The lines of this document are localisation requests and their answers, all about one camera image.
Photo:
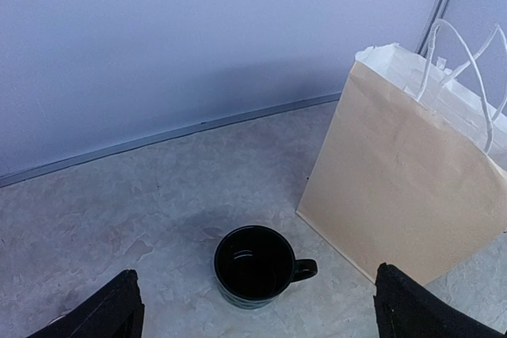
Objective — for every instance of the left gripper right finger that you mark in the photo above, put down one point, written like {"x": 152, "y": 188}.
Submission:
{"x": 404, "y": 308}

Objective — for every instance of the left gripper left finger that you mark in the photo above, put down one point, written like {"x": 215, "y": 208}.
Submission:
{"x": 116, "y": 310}

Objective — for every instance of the brown paper bag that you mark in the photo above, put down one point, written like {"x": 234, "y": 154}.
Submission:
{"x": 412, "y": 171}

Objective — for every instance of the dark green mug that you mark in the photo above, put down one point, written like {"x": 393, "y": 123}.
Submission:
{"x": 255, "y": 264}

